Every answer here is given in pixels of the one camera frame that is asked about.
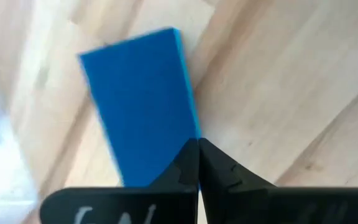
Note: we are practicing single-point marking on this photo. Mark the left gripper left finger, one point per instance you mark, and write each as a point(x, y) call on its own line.
point(172, 199)

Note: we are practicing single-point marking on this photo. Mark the blue kitchen sponge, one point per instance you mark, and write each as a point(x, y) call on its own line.
point(141, 109)

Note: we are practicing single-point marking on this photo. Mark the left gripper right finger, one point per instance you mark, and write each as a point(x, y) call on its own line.
point(244, 202)

